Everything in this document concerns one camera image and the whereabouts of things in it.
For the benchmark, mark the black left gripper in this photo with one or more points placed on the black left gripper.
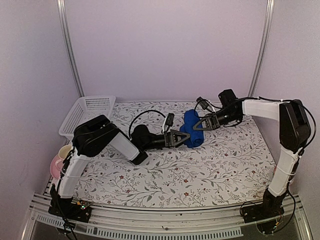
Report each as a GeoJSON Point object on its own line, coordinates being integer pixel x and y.
{"type": "Point", "coordinates": [171, 139]}

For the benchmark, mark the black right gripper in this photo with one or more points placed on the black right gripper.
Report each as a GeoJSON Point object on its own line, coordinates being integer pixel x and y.
{"type": "Point", "coordinates": [212, 121]}

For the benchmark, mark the blue towel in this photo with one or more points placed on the blue towel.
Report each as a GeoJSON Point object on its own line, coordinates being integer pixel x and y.
{"type": "Point", "coordinates": [197, 138]}

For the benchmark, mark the white plastic basket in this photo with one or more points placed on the white plastic basket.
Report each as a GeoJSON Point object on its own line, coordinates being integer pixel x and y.
{"type": "Point", "coordinates": [84, 109]}

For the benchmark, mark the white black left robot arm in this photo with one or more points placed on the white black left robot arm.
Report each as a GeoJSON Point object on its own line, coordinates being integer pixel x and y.
{"type": "Point", "coordinates": [93, 136]}

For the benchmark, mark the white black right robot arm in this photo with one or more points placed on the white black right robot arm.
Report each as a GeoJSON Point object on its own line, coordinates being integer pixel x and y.
{"type": "Point", "coordinates": [296, 130]}

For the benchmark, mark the pink cup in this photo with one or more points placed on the pink cup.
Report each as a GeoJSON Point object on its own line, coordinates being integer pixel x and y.
{"type": "Point", "coordinates": [63, 152]}

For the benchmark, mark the pink plate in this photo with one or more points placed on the pink plate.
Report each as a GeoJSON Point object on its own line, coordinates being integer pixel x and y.
{"type": "Point", "coordinates": [56, 166]}

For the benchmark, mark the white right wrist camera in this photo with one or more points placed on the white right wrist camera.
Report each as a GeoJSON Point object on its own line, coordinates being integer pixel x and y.
{"type": "Point", "coordinates": [205, 104]}

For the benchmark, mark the right aluminium frame post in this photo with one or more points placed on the right aluminium frame post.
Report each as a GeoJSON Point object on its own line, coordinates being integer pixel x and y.
{"type": "Point", "coordinates": [270, 4]}

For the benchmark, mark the aluminium frame post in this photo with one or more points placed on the aluminium frame post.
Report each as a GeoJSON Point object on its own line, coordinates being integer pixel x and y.
{"type": "Point", "coordinates": [270, 4]}
{"type": "Point", "coordinates": [61, 7]}

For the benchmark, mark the aluminium front rail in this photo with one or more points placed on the aluminium front rail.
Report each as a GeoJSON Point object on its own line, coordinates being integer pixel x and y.
{"type": "Point", "coordinates": [130, 223]}

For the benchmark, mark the left aluminium frame post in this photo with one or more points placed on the left aluminium frame post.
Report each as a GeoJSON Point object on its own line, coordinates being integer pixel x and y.
{"type": "Point", "coordinates": [61, 7]}

